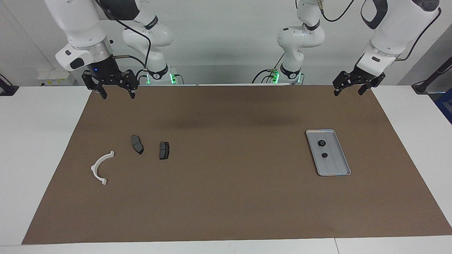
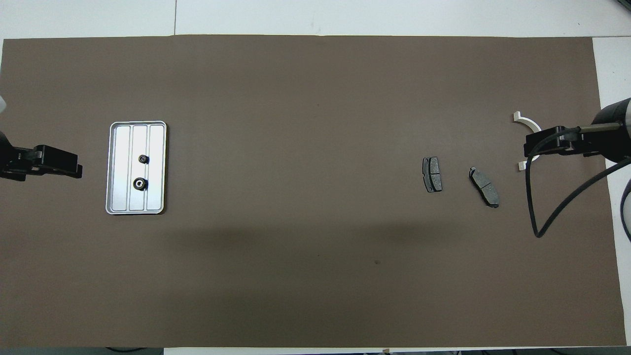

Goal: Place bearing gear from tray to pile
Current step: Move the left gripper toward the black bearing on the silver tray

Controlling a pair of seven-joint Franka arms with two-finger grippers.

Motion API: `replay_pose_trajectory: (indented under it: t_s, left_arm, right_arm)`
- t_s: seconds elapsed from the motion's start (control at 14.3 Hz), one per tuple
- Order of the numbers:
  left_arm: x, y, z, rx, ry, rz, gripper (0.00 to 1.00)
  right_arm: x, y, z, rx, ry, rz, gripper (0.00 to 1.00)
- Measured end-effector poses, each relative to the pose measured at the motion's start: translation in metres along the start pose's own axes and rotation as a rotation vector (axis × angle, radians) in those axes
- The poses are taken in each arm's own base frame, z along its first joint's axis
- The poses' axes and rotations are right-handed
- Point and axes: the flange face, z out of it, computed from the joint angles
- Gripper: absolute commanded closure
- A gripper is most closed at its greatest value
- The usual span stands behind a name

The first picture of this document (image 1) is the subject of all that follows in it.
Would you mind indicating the white socket box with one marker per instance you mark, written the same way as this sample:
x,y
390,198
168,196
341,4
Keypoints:
x,y
53,76

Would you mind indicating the large black bearing gear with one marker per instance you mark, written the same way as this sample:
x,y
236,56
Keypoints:
x,y
321,143

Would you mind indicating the blue crate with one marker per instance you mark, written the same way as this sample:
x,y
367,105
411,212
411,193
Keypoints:
x,y
445,106

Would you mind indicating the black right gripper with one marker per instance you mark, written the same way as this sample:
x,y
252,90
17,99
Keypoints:
x,y
106,72

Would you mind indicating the white curved plastic bracket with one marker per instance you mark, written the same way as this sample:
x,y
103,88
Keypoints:
x,y
94,168

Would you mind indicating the brown table mat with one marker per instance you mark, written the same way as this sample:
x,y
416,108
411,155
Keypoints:
x,y
226,197

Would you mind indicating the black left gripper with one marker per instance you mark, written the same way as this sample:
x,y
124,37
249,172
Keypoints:
x,y
363,77

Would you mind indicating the silver metal tray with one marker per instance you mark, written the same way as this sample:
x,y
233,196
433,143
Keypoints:
x,y
333,165

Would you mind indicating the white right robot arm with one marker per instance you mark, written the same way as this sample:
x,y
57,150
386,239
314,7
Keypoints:
x,y
83,24

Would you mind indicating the black stand with pole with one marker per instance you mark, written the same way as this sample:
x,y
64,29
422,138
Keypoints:
x,y
423,86

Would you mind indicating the rectangular grey brake pad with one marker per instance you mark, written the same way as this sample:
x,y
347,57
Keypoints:
x,y
164,150

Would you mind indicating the curved grey brake pad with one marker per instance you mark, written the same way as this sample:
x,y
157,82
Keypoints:
x,y
136,143

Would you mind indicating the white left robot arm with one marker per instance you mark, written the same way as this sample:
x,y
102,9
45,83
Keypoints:
x,y
395,24

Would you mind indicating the black table clamp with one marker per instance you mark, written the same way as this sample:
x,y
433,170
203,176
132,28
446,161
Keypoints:
x,y
9,90

